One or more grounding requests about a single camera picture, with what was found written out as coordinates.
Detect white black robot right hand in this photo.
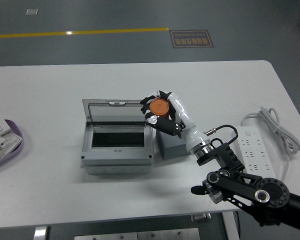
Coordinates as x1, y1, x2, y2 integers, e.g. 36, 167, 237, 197
139, 90, 213, 153

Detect orange cylinder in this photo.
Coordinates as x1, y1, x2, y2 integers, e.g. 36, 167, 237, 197
149, 98, 171, 120

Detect grey box with clear lid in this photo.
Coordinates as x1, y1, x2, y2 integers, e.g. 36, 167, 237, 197
80, 99, 156, 176

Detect grey cube with round hole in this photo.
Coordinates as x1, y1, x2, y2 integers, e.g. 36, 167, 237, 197
155, 127, 191, 161

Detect white power strip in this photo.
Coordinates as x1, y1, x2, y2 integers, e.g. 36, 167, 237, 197
233, 125, 275, 174

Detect brown floor sign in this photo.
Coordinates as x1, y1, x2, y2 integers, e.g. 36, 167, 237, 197
169, 29, 215, 49

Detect white table leg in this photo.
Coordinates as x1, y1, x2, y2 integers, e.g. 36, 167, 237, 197
221, 211, 241, 240
33, 225, 50, 240

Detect yellow floor tape line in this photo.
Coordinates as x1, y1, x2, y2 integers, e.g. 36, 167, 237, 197
0, 26, 170, 40

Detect purple tray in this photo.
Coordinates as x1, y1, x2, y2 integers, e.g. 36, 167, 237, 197
0, 119, 25, 169

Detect silver table bracket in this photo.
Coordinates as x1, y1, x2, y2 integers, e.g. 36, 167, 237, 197
191, 213, 212, 223

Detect white power cable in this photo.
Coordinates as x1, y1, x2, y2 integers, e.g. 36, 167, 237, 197
240, 106, 300, 186

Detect grey metal base plate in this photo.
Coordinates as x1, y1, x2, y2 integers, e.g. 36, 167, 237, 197
74, 227, 201, 240

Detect white plastic base plate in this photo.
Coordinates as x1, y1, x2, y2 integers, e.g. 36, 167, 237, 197
0, 119, 24, 161

